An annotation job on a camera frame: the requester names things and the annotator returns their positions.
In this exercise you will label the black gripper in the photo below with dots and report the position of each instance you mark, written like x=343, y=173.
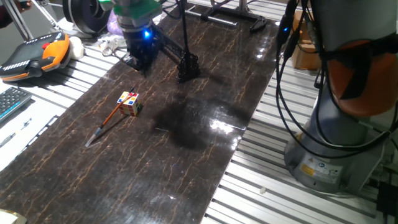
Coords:
x=140, y=40

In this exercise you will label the forearm in dark red sleeve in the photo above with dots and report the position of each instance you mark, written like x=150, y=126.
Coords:
x=5, y=17

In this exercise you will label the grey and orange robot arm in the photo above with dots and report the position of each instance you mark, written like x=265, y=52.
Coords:
x=342, y=130

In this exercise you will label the silver pen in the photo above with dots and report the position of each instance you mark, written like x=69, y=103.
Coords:
x=7, y=139

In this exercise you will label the person's bare hand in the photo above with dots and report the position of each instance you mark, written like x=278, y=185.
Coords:
x=25, y=4

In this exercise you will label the crumpled clear plastic bag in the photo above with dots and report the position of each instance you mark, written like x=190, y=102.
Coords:
x=110, y=43

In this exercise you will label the white rubik's cube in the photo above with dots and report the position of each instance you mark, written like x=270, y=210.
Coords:
x=130, y=104

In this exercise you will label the purple plastic bag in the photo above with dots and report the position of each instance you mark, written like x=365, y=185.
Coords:
x=114, y=25

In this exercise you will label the thin black pole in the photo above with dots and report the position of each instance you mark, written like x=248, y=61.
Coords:
x=184, y=25

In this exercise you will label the black round spool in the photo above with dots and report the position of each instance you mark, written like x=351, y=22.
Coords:
x=84, y=15

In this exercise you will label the silver tripod leg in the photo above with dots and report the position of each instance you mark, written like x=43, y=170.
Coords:
x=17, y=18
x=46, y=14

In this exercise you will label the black and orange teach pendant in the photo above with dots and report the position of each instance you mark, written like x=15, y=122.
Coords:
x=34, y=56

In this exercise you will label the dark computer keyboard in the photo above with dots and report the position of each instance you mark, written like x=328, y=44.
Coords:
x=11, y=101

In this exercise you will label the white paper sheet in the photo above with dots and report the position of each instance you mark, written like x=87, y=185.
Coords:
x=18, y=140

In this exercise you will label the small white scrap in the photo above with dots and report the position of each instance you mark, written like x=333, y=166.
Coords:
x=262, y=190

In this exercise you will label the beige object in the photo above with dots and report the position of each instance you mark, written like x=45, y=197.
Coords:
x=11, y=217

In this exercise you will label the green mount plate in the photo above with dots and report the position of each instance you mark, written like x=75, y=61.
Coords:
x=136, y=7

